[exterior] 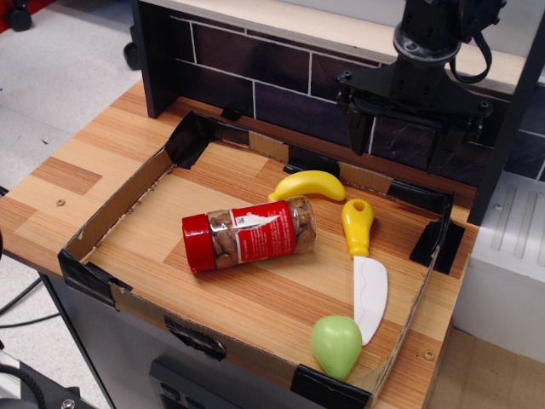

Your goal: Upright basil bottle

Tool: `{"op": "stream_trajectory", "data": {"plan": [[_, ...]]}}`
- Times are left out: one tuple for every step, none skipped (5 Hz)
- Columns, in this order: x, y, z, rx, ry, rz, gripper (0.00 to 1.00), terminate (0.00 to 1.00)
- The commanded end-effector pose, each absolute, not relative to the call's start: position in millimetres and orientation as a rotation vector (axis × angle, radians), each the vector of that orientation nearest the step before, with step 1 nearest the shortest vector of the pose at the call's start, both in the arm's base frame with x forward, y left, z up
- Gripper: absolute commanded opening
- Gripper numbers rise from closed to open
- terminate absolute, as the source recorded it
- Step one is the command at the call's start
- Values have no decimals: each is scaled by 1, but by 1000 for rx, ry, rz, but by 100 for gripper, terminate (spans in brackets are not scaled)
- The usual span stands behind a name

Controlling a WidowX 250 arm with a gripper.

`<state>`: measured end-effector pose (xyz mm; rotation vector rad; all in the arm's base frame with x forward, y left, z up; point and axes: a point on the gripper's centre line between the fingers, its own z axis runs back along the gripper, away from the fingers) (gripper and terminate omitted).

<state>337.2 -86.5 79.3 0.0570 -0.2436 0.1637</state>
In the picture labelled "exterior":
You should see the red-lidded spice bottle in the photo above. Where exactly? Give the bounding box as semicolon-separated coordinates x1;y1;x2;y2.
182;196;316;274

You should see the dark brick backsplash panel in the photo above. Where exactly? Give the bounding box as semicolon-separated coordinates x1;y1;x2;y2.
134;1;544;187

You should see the black bracket with bolt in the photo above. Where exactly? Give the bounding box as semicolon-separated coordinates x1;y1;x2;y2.
1;364;83;408

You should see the black floor cable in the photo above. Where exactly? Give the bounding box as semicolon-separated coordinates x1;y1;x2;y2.
0;272;60;330

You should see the black office chair wheel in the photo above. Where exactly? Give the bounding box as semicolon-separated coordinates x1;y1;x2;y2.
123;26;141;71

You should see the yellow-handled white toy knife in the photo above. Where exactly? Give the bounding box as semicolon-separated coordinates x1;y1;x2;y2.
341;199;388;346

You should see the black control panel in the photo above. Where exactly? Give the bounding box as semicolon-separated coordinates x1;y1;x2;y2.
149;361;213;408

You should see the black shelf post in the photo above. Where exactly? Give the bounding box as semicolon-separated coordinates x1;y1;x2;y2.
467;8;544;226

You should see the white ribbed appliance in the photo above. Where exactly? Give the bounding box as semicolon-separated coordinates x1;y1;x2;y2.
454;172;544;361

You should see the cardboard fence with black tape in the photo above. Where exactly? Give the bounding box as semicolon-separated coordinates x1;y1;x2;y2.
59;112;458;408

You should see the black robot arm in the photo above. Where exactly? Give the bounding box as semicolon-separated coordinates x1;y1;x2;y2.
336;1;506;174

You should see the green toy pear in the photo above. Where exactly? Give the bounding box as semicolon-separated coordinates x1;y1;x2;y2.
311;315;362;381

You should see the yellow toy banana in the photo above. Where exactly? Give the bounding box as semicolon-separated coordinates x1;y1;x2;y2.
267;170;347;201

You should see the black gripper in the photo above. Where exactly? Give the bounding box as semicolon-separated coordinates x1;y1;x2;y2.
336;60;494;175

